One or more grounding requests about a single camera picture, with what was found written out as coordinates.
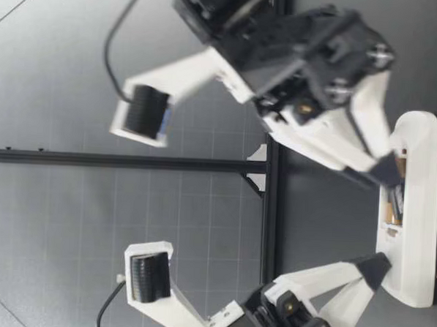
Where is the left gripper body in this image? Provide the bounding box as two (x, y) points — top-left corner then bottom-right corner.
(227, 283), (346, 327)

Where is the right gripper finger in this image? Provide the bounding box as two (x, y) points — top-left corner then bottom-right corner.
(255, 64), (408, 189)

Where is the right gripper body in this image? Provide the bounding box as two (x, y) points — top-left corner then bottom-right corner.
(209, 1), (399, 119)

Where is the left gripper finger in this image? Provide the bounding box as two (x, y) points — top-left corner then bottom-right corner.
(270, 246), (393, 327)

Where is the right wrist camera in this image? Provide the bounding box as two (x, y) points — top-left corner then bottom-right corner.
(108, 41), (259, 154)

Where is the black camera cable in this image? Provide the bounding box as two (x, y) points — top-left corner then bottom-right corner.
(102, 0), (144, 102)
(95, 280), (130, 327)

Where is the black frame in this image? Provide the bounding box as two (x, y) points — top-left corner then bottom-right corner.
(0, 0), (296, 298)

